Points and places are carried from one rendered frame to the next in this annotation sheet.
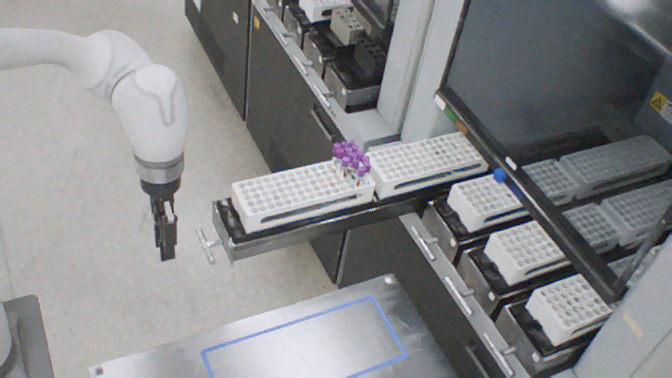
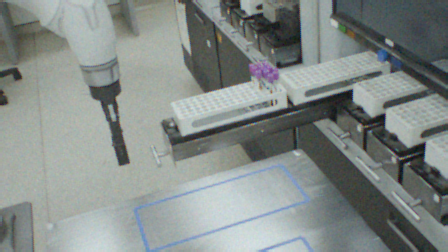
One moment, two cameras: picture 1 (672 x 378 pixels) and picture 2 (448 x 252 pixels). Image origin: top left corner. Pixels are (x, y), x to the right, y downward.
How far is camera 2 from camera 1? 48 cm
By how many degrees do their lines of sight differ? 19
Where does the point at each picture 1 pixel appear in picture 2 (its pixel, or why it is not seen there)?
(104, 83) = (56, 17)
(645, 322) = not seen: outside the picture
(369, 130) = not seen: hidden behind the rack
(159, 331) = not seen: outside the picture
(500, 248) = (394, 117)
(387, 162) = (298, 77)
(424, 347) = (325, 193)
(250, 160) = (234, 153)
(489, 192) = (387, 85)
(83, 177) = (109, 177)
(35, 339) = (24, 228)
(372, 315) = (280, 176)
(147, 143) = (82, 47)
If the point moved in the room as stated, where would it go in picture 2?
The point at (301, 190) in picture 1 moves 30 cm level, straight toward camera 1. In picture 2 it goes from (225, 101) to (201, 169)
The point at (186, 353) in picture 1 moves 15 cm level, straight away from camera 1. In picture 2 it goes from (122, 210) to (127, 169)
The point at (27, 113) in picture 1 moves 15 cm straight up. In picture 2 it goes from (73, 141) to (66, 119)
